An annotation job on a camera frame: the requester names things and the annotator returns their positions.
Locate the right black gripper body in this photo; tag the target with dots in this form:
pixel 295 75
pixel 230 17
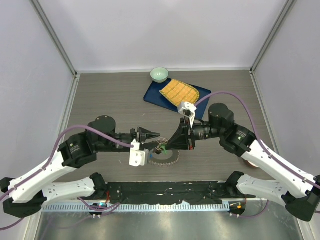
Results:
pixel 197 133

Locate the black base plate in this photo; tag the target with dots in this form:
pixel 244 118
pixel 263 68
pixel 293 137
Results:
pixel 167 193

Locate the light green ceramic bowl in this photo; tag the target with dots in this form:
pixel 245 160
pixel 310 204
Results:
pixel 159 74

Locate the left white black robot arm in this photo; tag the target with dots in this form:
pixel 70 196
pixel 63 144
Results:
pixel 27 194

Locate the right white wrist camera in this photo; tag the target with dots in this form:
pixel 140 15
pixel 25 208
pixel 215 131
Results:
pixel 188 110

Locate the green capped key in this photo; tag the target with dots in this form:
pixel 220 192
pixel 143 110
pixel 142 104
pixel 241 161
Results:
pixel 162 147

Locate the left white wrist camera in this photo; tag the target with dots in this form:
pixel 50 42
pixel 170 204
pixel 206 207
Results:
pixel 138 157

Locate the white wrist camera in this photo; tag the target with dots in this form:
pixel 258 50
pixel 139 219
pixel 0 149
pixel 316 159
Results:
pixel 188 110
pixel 138 157

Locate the slotted white cable duct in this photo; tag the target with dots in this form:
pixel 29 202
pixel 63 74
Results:
pixel 79 207

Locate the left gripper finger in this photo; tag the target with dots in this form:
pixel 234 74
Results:
pixel 144 134
pixel 150 145

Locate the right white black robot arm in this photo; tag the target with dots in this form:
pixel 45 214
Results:
pixel 291 187

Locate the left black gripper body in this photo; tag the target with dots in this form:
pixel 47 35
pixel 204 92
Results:
pixel 133 135

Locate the dark blue tray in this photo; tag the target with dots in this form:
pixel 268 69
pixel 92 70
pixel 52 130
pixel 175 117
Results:
pixel 153 96

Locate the yellow woven bamboo mat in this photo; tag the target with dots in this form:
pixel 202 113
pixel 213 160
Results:
pixel 177 91

